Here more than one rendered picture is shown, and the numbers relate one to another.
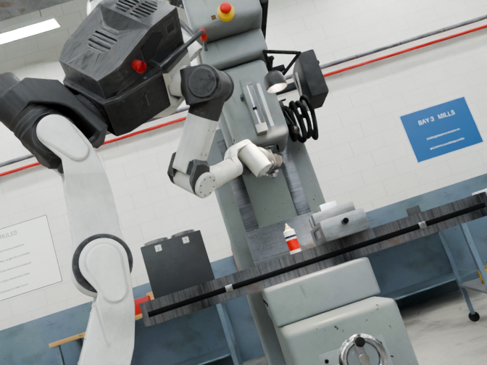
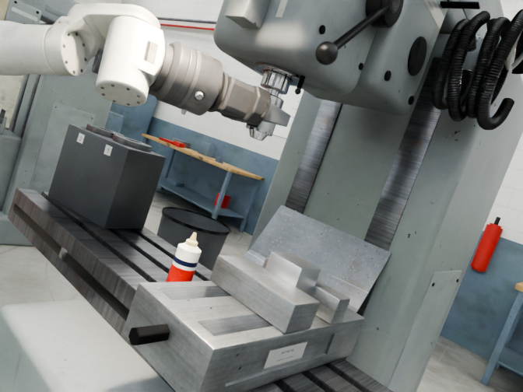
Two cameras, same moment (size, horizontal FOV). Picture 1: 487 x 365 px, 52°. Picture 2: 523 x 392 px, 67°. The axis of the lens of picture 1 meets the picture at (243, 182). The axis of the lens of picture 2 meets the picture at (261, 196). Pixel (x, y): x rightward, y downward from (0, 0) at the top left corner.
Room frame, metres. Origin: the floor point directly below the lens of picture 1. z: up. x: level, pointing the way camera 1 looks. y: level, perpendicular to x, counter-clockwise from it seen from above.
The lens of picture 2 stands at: (1.32, -0.59, 1.17)
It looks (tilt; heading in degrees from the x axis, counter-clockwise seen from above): 5 degrees down; 41
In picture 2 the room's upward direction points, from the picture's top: 19 degrees clockwise
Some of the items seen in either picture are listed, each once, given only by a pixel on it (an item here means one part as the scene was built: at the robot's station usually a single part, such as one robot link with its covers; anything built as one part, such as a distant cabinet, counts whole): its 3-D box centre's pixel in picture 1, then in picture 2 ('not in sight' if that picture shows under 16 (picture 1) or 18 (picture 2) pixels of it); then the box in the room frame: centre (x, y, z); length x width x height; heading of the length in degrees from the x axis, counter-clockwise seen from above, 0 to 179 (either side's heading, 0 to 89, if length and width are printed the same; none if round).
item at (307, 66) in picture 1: (311, 80); not in sight; (2.12, -0.43, 1.62); 0.20 x 0.09 x 0.21; 3
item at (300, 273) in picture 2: (329, 211); (289, 278); (1.81, -0.27, 1.01); 0.06 x 0.05 x 0.06; 91
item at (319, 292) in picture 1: (312, 290); (177, 368); (1.81, -0.11, 0.76); 0.50 x 0.35 x 0.12; 3
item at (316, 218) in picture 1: (333, 214); (261, 290); (1.76, -0.27, 0.99); 0.15 x 0.06 x 0.04; 91
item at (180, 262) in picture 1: (176, 263); (107, 174); (1.80, 0.32, 1.00); 0.22 x 0.12 x 0.20; 103
